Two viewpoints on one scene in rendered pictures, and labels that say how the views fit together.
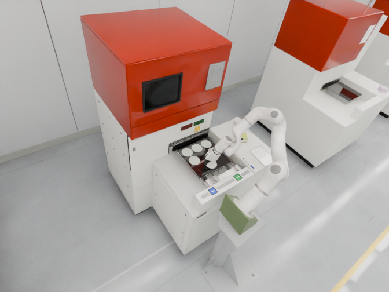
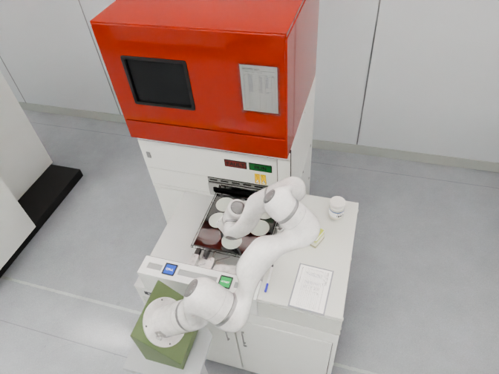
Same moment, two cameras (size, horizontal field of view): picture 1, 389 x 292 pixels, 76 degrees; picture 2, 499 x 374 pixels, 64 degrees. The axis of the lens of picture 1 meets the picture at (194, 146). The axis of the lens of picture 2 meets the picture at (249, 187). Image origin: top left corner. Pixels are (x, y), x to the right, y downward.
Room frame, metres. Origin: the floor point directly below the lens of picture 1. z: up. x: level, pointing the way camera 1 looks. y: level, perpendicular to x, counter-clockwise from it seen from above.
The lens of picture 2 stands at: (1.01, -1.26, 2.45)
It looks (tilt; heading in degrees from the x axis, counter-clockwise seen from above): 46 degrees down; 63
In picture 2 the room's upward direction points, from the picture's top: 6 degrees counter-clockwise
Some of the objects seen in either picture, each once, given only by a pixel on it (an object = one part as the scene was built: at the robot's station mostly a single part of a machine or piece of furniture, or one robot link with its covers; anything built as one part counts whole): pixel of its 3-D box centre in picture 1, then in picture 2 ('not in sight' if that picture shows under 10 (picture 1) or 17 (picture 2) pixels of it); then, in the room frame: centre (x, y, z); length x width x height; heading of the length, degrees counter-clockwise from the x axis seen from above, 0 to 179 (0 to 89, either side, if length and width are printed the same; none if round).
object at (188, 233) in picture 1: (209, 191); (254, 294); (1.49, -0.23, 0.41); 0.97 x 0.64 x 0.82; 133
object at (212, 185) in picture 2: (189, 142); (247, 194); (1.66, 0.05, 0.89); 0.44 x 0.02 x 0.10; 133
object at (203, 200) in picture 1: (224, 189); (200, 284); (1.20, -0.30, 0.89); 0.55 x 0.09 x 0.14; 133
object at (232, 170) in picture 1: (223, 178); (226, 272); (1.33, -0.29, 0.87); 0.36 x 0.08 x 0.03; 133
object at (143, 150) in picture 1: (173, 137); (214, 170); (1.55, 0.19, 1.02); 0.82 x 0.03 x 0.40; 133
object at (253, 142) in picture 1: (242, 148); (312, 255); (1.70, -0.45, 0.89); 0.62 x 0.35 x 0.14; 43
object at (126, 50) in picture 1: (156, 67); (222, 53); (1.78, 0.41, 1.52); 0.81 x 0.75 x 0.59; 133
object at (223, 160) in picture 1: (204, 156); (238, 223); (1.51, -0.10, 0.90); 0.34 x 0.34 x 0.01; 42
